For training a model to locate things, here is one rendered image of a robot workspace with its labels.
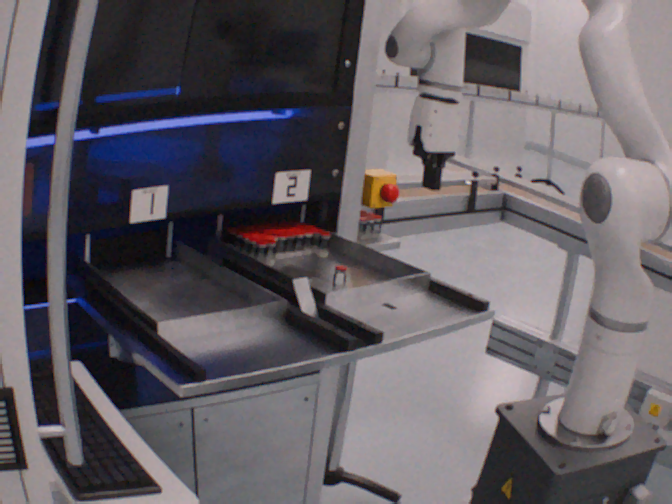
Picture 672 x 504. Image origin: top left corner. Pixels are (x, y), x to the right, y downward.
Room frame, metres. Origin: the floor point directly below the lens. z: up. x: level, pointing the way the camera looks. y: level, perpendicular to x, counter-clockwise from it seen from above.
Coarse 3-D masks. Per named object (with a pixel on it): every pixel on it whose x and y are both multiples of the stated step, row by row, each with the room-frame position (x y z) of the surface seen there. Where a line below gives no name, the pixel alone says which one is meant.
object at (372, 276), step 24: (216, 240) 1.60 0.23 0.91; (336, 240) 1.74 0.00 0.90; (264, 264) 1.49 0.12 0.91; (288, 264) 1.61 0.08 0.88; (312, 264) 1.63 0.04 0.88; (336, 264) 1.65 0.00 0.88; (360, 264) 1.67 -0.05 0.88; (384, 264) 1.64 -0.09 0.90; (408, 264) 1.60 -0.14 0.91; (312, 288) 1.40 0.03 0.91; (360, 288) 1.43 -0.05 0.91; (384, 288) 1.47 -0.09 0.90; (408, 288) 1.52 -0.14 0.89
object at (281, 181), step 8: (280, 176) 1.63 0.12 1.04; (288, 176) 1.65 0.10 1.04; (304, 176) 1.67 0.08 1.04; (280, 184) 1.63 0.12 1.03; (288, 184) 1.65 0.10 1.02; (304, 184) 1.68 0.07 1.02; (280, 192) 1.64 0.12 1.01; (296, 192) 1.66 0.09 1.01; (304, 192) 1.68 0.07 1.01; (280, 200) 1.64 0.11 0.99; (288, 200) 1.65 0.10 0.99; (296, 200) 1.67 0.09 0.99
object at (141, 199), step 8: (136, 192) 1.39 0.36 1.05; (144, 192) 1.41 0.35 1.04; (152, 192) 1.42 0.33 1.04; (160, 192) 1.43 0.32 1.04; (136, 200) 1.39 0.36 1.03; (144, 200) 1.41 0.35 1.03; (160, 200) 1.44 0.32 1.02; (136, 208) 1.40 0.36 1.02; (144, 208) 1.41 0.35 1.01; (160, 208) 1.44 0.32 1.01; (136, 216) 1.40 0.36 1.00; (144, 216) 1.41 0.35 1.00; (152, 216) 1.42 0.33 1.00; (160, 216) 1.44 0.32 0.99
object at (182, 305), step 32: (192, 256) 1.52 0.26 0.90; (128, 288) 1.35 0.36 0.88; (160, 288) 1.38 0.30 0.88; (192, 288) 1.40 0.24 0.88; (224, 288) 1.43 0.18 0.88; (256, 288) 1.37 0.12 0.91; (160, 320) 1.15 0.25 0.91; (192, 320) 1.19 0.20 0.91; (224, 320) 1.24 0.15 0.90; (256, 320) 1.28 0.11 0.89
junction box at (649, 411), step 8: (648, 392) 1.82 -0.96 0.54; (656, 392) 1.82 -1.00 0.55; (648, 400) 1.81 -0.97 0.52; (656, 400) 1.78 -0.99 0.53; (664, 400) 1.76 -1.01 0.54; (648, 408) 1.80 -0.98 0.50; (656, 408) 1.78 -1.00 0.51; (664, 408) 1.75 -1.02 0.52; (640, 416) 1.81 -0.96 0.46; (648, 416) 1.79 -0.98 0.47; (656, 416) 1.77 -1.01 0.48; (664, 416) 1.75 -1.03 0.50; (656, 424) 1.76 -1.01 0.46; (664, 424) 1.74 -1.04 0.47
